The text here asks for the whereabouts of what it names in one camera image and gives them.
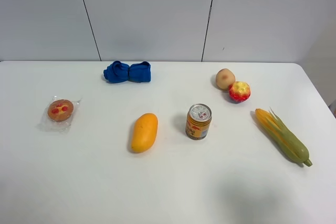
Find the yellow mango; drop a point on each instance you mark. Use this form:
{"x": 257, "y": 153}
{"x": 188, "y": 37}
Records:
{"x": 144, "y": 133}

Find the gold drink can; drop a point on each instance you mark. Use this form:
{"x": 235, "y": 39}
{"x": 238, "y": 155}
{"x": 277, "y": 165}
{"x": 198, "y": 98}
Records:
{"x": 198, "y": 121}

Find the blue crumpled cloth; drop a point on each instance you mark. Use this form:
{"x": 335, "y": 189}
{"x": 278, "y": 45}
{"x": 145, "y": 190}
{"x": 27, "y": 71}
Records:
{"x": 119, "y": 72}

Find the beige peach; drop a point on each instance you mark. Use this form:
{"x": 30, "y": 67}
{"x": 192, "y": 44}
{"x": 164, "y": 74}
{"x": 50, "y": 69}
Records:
{"x": 224, "y": 79}

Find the red yellow toy strawberry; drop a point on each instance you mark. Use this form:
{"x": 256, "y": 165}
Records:
{"x": 239, "y": 91}

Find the wrapped fruit tart pastry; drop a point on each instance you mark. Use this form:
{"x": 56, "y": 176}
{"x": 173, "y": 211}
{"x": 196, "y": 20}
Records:
{"x": 58, "y": 115}

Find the toy corn cob green husk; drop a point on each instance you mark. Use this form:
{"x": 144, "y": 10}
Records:
{"x": 288, "y": 143}

